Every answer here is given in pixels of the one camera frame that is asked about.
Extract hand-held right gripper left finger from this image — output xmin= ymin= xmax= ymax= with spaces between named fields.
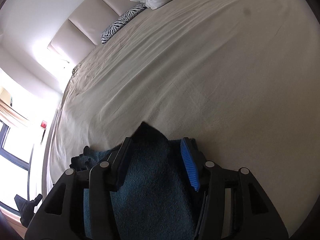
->
xmin=25 ymin=137 xmax=133 ymax=240

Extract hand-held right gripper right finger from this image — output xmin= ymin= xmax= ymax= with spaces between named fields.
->
xmin=180 ymin=137 xmax=288 ymax=240

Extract dark teal knit sweater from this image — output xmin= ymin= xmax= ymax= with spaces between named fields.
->
xmin=69 ymin=121 xmax=208 ymax=240

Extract black framed window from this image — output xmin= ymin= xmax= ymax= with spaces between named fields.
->
xmin=0 ymin=120 xmax=36 ymax=212

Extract bed with beige sheet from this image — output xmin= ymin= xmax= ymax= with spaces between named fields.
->
xmin=41 ymin=0 xmax=320 ymax=240

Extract beige curtain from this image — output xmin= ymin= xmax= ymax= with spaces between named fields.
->
xmin=0 ymin=97 xmax=33 ymax=126

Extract zebra print pillow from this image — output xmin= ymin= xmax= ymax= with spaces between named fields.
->
xmin=101 ymin=4 xmax=148 ymax=44

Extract cream padded headboard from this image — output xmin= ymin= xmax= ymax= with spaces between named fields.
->
xmin=47 ymin=0 xmax=137 ymax=63

